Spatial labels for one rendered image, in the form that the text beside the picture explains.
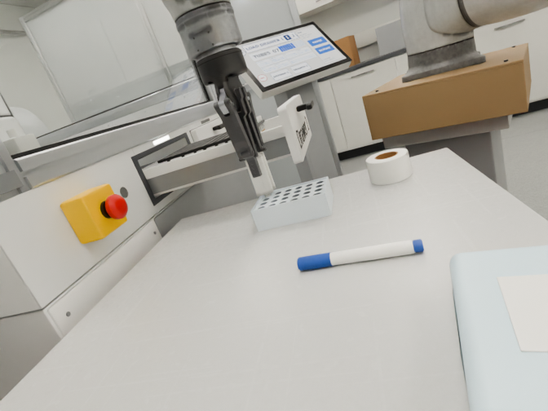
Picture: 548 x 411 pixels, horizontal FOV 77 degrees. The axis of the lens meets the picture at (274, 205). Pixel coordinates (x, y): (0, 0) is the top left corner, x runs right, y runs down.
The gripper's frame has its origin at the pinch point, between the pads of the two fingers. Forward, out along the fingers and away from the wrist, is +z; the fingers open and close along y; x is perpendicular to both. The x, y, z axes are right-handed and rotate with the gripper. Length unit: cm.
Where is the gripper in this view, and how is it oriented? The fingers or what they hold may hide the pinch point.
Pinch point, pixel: (260, 174)
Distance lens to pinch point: 60.6
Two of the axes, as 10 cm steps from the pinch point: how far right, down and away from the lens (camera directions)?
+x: 9.3, -2.3, -2.9
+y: -1.9, 3.8, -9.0
